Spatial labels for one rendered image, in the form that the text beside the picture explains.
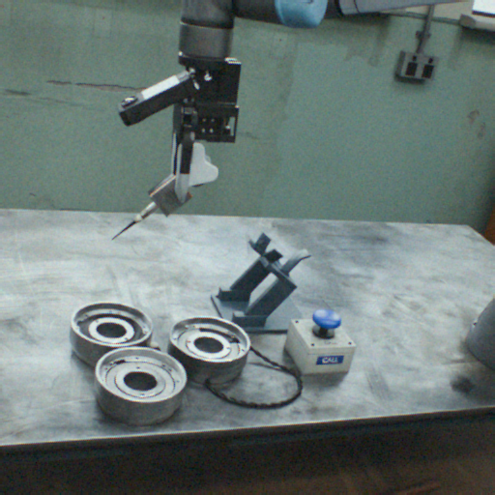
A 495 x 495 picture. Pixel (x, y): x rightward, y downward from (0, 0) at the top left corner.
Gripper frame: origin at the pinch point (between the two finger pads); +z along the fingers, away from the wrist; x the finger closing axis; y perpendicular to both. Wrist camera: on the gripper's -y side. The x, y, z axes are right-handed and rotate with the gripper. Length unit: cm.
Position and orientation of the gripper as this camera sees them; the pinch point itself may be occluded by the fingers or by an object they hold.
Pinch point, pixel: (176, 189)
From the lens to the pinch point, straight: 108.4
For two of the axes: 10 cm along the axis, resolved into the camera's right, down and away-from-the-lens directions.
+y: 9.6, 0.1, 2.7
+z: -1.2, 9.1, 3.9
